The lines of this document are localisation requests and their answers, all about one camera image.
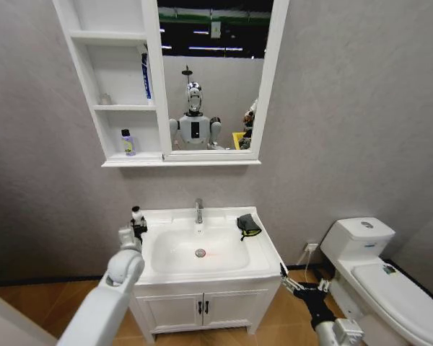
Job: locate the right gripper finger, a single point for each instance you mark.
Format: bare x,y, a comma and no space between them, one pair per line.
291,283
324,284

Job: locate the white bottle with black cap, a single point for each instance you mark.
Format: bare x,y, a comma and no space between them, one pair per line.
137,215

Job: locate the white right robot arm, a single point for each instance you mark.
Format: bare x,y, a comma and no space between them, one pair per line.
337,333

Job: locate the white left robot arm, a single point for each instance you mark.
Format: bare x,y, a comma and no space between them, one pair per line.
108,288

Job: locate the white ceramic washbasin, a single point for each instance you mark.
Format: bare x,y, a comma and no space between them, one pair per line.
202,248

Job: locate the grey towel with yellow trim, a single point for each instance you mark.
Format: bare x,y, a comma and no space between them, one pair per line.
249,225

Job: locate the white vanity cabinet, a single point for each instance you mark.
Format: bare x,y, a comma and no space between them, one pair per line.
202,310

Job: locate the white toilet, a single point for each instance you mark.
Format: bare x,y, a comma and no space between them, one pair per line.
379,277

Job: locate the chrome faucet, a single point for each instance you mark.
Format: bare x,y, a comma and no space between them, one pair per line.
199,210

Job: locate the chrome sink drain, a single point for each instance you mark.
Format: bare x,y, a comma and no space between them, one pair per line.
200,252

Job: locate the sticker on toilet lid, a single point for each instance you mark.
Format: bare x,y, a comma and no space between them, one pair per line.
389,270

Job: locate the chrome toilet flush button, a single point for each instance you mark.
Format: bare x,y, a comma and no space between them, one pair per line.
366,224

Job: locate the purple bottle with black cap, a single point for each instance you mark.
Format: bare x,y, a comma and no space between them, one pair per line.
128,145

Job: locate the small clear glass cup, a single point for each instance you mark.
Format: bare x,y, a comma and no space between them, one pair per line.
105,99

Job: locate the blue and white tube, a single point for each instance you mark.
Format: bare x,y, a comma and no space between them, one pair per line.
147,77

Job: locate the white board with blue sticker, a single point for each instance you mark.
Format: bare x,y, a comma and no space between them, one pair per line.
11,320

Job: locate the white-framed mirror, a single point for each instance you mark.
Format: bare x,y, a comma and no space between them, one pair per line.
216,72

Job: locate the white wall socket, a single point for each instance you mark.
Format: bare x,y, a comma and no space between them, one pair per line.
311,247

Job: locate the white wall cabinet with shelves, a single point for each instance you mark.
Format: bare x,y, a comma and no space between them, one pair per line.
119,90

